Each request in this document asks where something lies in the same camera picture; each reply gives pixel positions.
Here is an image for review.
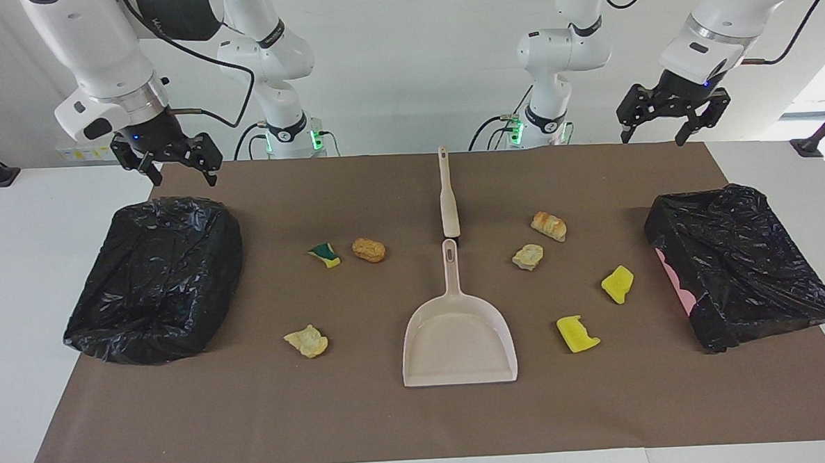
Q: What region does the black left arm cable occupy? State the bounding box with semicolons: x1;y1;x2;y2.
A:
735;0;825;66

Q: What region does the black base cable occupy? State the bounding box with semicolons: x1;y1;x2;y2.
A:
232;122;265;161
467;86;536;151

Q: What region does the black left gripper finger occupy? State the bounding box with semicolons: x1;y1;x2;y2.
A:
673;89;733;146
615;81;662;145

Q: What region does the black bag lined pink bin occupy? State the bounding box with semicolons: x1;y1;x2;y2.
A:
642;179;825;356

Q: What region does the brown bread roll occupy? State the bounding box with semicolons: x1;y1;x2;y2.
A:
351;237;387;264

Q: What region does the black left base cable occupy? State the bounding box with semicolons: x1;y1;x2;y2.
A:
467;86;536;151

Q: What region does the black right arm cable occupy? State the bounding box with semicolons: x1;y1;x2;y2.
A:
119;0;257;133

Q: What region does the beige plastic dustpan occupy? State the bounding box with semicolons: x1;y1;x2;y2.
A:
397;236;520;388

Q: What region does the white wall socket box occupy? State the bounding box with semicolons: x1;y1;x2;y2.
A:
56;136;121;164

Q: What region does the striped orange bread piece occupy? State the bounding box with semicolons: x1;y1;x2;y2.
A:
530;210;568;244

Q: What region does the brown table mat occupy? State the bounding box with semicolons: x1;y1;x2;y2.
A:
17;135;825;463

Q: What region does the beige hand brush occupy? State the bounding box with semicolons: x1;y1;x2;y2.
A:
438;145;462;241

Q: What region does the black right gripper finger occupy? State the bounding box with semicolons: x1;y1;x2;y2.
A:
187;133;225;188
111;135;163;190

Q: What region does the green and yellow sponge piece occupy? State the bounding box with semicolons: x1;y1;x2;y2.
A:
307;242;342;270

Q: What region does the black right base cable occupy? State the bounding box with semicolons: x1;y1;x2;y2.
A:
232;122;265;161

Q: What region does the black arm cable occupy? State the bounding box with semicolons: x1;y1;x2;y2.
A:
119;0;257;133
735;0;825;66

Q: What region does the pale chip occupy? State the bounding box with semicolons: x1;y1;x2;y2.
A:
282;323;330;359
511;243;546;273

